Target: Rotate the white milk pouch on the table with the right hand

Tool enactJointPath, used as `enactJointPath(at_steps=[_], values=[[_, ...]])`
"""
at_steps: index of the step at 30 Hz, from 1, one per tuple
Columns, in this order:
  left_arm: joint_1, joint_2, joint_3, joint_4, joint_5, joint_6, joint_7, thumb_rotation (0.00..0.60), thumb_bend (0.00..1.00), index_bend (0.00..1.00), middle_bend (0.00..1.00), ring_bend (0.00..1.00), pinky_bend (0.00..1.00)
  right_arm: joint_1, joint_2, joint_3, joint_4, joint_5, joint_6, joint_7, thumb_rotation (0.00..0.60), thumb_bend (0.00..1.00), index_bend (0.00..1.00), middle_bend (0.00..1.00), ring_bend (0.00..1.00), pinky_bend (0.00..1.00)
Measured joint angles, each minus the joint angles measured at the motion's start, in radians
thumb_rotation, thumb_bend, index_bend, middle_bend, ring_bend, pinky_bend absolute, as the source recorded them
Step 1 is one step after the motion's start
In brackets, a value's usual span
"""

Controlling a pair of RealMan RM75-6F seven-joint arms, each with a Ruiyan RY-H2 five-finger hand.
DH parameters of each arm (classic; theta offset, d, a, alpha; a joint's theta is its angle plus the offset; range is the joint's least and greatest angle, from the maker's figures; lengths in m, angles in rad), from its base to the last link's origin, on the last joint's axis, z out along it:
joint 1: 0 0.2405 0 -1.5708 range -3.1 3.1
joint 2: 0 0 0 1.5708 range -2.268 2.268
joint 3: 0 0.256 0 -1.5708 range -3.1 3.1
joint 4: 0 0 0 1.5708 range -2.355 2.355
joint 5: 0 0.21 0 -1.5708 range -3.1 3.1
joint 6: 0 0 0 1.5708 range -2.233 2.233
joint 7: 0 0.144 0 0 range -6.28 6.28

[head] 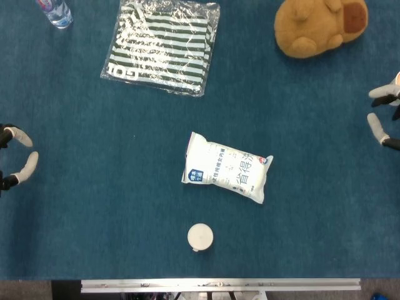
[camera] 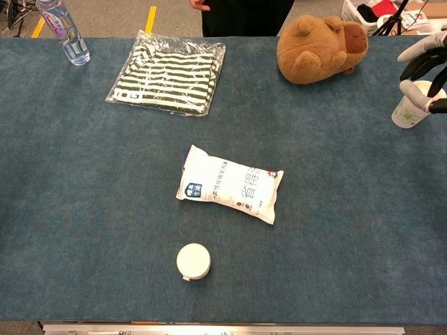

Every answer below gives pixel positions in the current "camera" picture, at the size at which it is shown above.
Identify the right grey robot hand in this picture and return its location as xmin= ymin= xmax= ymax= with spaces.
xmin=397 ymin=30 xmax=447 ymax=114

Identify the white snack bag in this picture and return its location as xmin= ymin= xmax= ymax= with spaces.
xmin=175 ymin=144 xmax=284 ymax=225

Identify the white printed paper packet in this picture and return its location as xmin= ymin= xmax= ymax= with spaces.
xmin=400 ymin=9 xmax=430 ymax=31

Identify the striped shirt in plastic bag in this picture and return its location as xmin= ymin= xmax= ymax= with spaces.
xmin=105 ymin=29 xmax=227 ymax=118

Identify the black tripod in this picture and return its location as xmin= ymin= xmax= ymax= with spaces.
xmin=374 ymin=0 xmax=410 ymax=36

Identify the white plastic mesh basket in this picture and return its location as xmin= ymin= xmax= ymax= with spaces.
xmin=341 ymin=0 xmax=402 ymax=36

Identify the white paper cup green print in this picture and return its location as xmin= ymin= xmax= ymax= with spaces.
xmin=390 ymin=80 xmax=447 ymax=130

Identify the brown capybara plush toy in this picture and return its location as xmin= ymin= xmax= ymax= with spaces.
xmin=276 ymin=14 xmax=369 ymax=85

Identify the person in black clothes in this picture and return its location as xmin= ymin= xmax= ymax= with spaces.
xmin=189 ymin=0 xmax=296 ymax=38

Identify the white round lidded jar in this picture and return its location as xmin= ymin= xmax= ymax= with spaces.
xmin=175 ymin=242 xmax=212 ymax=283

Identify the blue felt table mat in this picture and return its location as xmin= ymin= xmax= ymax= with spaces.
xmin=0 ymin=33 xmax=447 ymax=322

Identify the clear plastic water bottle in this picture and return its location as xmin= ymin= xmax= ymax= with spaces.
xmin=35 ymin=0 xmax=91 ymax=67

